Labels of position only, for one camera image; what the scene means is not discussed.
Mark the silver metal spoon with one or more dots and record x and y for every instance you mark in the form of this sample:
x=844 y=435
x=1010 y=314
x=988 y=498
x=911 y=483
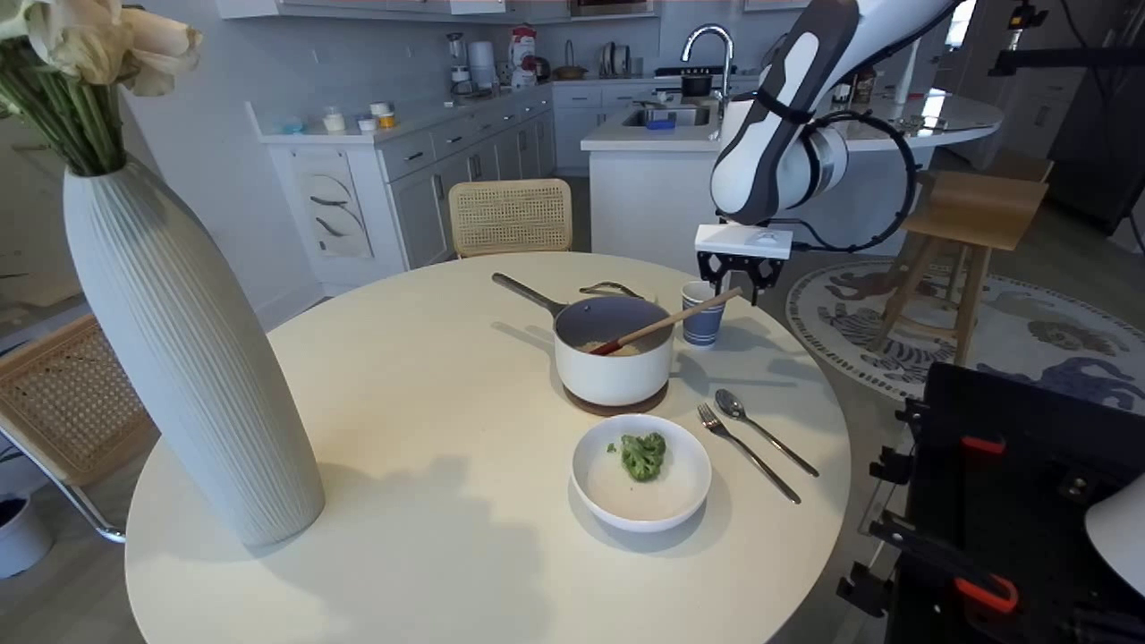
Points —
x=735 y=407

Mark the rattan dining chair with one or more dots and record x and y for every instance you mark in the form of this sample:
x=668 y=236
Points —
x=501 y=214

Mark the blue and white paper cup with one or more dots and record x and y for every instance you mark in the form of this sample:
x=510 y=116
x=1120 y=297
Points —
x=704 y=330

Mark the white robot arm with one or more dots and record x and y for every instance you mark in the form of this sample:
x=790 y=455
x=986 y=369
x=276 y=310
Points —
x=776 y=146

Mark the white kitchen cabinet counter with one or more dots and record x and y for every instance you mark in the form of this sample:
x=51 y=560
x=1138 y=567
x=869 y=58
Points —
x=373 y=206

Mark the white ceramic bowl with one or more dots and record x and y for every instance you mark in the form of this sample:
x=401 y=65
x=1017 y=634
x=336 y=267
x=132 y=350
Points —
x=611 y=496

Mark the round patterned rug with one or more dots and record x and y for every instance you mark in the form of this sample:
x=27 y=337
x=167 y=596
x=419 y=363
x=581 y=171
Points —
x=1021 y=330

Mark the chrome kitchen faucet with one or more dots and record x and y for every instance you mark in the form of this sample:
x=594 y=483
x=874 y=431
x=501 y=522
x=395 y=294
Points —
x=705 y=63

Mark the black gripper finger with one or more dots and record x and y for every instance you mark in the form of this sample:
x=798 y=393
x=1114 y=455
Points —
x=751 y=292
x=713 y=287

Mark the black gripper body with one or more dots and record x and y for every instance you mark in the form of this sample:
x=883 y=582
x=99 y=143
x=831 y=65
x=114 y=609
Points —
x=731 y=267

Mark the white saucepan with handle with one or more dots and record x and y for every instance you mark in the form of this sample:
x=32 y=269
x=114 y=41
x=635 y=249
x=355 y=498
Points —
x=603 y=380

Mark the white kitchen island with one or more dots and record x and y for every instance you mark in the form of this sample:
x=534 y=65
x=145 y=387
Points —
x=649 y=190

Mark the green broccoli floret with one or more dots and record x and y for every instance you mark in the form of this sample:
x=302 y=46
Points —
x=642 y=455

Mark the wooden spatula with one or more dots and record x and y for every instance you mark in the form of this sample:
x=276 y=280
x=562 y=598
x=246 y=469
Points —
x=655 y=326

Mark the cream flower bouquet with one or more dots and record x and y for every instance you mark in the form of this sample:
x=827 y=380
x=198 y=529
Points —
x=61 y=65

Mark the tall white ribbed vase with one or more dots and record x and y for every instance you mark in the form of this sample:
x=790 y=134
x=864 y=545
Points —
x=194 y=350

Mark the black equipment cart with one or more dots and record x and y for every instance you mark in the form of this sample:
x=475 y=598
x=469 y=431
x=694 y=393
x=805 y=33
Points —
x=994 y=536

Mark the wooden bar stool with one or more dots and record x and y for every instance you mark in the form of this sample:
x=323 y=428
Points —
x=977 y=214

